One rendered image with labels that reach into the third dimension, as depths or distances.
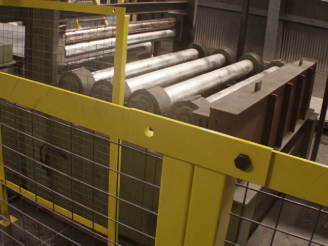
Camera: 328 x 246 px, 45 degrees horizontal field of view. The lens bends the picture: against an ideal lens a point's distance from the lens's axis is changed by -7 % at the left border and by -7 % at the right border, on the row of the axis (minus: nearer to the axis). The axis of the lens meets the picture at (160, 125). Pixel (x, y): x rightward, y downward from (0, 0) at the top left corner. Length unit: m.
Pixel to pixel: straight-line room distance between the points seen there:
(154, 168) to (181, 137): 2.28
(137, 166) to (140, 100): 0.47
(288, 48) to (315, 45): 0.79
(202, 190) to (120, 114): 0.16
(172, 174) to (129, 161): 2.36
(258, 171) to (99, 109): 0.26
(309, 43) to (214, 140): 11.03
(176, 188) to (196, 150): 0.07
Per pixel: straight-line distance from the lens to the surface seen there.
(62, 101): 0.68
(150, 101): 2.75
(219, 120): 2.37
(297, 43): 11.60
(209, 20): 12.45
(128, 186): 3.03
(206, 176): 0.56
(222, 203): 0.57
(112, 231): 2.76
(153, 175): 2.87
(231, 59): 4.67
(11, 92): 0.79
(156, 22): 4.53
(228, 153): 0.53
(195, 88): 3.30
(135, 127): 0.59
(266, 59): 11.34
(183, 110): 2.62
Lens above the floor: 2.04
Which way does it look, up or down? 21 degrees down
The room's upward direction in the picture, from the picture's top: 5 degrees clockwise
